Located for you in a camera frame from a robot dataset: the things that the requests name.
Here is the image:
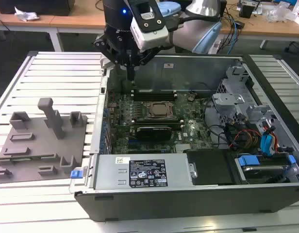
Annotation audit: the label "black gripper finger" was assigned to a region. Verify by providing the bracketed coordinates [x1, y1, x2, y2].
[131, 47, 162, 81]
[93, 34, 131, 81]

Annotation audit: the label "green RAM stick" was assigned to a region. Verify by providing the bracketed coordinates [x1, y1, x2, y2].
[0, 155, 57, 163]
[134, 88, 176, 94]

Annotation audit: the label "black RAM slot bank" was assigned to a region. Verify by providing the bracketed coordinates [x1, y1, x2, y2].
[131, 88, 178, 102]
[131, 117, 185, 129]

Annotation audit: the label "silver CPU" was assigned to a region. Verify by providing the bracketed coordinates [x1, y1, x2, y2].
[149, 103, 173, 116]

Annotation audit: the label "white power strip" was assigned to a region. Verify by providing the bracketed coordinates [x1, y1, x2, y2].
[207, 40, 222, 54]

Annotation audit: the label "large black box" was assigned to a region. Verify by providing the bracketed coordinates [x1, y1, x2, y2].
[0, 0, 76, 17]

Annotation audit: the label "black graphics card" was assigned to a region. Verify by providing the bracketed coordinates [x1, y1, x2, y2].
[135, 125, 172, 141]

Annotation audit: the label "green motherboard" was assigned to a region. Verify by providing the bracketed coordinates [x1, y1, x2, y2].
[107, 91, 215, 155]

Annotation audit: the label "crumpled white paper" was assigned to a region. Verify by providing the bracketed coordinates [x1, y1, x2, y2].
[14, 6, 40, 23]

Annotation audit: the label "tall black box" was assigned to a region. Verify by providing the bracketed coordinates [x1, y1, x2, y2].
[218, 0, 228, 19]

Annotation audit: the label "silver metal drive cage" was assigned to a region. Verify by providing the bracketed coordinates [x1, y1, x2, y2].
[211, 65, 296, 156]

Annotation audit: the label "silver finned heatsink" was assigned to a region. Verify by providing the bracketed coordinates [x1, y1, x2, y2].
[175, 143, 193, 153]

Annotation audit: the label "small black device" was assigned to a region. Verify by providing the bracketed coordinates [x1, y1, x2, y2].
[238, 3, 256, 18]

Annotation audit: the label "grey parts rack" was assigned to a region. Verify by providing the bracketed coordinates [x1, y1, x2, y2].
[0, 97, 89, 184]

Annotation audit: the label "grey power supply black label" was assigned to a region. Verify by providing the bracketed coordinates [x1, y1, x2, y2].
[92, 154, 193, 191]

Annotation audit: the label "black plastic shroud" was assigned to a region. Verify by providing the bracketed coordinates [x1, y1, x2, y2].
[183, 149, 237, 186]

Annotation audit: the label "blue plastic case latch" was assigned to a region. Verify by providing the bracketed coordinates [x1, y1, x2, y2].
[70, 169, 83, 181]

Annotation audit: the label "clear plastic bags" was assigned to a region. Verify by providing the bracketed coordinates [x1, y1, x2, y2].
[263, 1, 296, 24]

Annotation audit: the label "black open PC case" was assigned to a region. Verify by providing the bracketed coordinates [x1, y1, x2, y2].
[69, 52, 299, 223]

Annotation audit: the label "hard disk blue carrier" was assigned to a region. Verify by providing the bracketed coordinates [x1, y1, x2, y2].
[235, 155, 296, 184]

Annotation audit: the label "wooden desk white frame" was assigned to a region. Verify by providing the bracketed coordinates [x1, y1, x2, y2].
[0, 0, 106, 52]
[216, 9, 299, 49]

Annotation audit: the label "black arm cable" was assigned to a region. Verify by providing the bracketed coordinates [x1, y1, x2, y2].
[167, 15, 222, 32]

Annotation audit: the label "hanging blue cable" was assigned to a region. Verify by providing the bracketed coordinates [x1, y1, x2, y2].
[231, 18, 239, 55]

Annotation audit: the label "red yellow black wire bundle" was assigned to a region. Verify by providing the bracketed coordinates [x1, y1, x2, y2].
[233, 130, 261, 149]

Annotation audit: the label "blue flat data cable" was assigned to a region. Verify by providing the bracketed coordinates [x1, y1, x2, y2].
[260, 134, 275, 157]

